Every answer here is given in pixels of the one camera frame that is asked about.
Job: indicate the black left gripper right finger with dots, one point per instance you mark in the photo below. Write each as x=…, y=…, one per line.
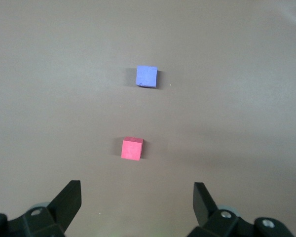
x=204, y=209

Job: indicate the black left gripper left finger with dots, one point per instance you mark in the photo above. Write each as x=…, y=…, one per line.
x=59, y=209

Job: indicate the red foam cube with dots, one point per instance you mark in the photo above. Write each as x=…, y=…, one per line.
x=131, y=149

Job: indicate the purple-blue foam cube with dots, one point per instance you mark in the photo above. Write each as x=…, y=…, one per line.
x=146, y=76

